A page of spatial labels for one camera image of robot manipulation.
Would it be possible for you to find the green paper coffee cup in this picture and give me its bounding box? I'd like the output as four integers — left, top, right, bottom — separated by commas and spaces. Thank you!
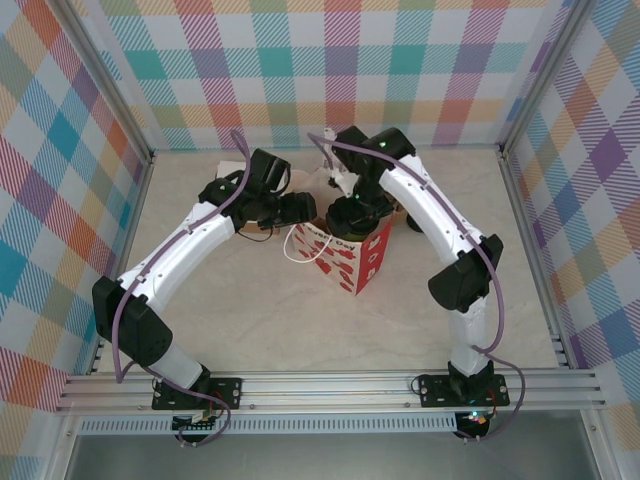
329, 229, 374, 245

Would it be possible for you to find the red white paper bag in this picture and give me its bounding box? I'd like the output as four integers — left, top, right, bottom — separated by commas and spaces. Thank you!
282, 214, 396, 297

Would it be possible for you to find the small circuit board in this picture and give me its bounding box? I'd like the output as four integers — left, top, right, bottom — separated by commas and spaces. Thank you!
459, 408, 491, 430
172, 410, 224, 434

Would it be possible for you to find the aluminium side rail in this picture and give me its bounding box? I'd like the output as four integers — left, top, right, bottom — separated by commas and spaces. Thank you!
494, 144, 571, 371
88, 149, 156, 376

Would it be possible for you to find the aluminium frame post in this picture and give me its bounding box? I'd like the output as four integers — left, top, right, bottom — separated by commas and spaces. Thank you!
497, 0, 591, 156
58, 0, 157, 169

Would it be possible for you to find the aluminium mounting rail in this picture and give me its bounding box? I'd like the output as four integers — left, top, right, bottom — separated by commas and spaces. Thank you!
54, 370, 609, 414

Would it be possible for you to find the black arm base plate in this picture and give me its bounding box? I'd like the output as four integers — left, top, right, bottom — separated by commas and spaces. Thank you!
151, 377, 245, 412
417, 373, 511, 409

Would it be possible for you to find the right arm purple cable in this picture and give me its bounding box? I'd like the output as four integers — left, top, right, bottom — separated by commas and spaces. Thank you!
307, 132, 526, 444

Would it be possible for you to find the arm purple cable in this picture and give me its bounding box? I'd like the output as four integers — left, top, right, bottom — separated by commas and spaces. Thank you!
113, 129, 251, 449
307, 132, 526, 444

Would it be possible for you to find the slotted grey cable duct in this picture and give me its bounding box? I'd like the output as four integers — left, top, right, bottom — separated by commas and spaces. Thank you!
77, 413, 459, 435

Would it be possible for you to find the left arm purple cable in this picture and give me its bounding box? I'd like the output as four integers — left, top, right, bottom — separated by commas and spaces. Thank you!
113, 129, 251, 449

